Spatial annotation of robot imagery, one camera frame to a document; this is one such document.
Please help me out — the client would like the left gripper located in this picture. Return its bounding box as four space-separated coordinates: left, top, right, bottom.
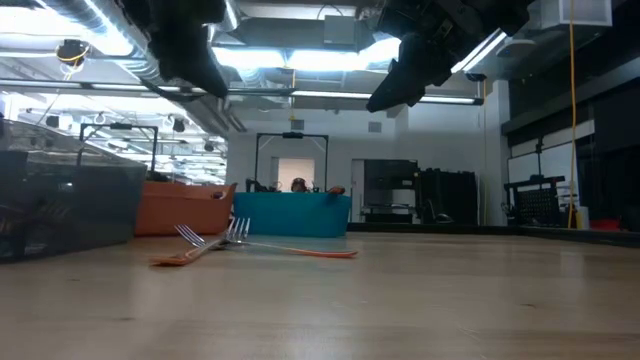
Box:
147 22 231 100

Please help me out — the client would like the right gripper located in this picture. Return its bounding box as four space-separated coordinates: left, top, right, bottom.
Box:
366 0 481 114

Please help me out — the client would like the ceiling light strip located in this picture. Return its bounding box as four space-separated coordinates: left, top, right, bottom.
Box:
0 78 296 97
292 89 484 105

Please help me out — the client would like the dark shelf unit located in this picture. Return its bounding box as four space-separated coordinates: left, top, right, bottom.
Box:
360 158 420 224

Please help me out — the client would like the black cabinet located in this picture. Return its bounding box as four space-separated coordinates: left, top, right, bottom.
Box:
418 168 479 225

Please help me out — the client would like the orange plastic bin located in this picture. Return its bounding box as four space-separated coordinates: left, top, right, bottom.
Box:
133 180 239 237

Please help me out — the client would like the blue plastic bin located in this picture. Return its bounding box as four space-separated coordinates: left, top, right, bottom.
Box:
232 191 353 239

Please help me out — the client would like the black pegboard cart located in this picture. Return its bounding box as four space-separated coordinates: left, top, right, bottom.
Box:
503 173 567 227

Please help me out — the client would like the white ceiling unit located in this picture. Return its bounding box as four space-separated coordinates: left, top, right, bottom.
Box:
539 0 614 29

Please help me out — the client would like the grey translucent plastic bin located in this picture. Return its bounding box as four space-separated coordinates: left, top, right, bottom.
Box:
0 119 149 264

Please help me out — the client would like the red bin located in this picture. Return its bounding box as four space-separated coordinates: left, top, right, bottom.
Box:
588 217 623 232

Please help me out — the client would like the black gantry frame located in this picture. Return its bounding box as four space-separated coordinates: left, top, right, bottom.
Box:
254 132 330 194
77 122 160 174

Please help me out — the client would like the yellow cord reel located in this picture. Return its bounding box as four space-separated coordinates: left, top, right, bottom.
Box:
54 38 91 69

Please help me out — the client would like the hanging yellow cord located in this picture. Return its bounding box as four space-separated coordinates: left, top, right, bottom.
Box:
566 0 578 230

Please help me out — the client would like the black aluminium table frame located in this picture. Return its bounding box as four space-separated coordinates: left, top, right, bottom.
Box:
347 222 640 247

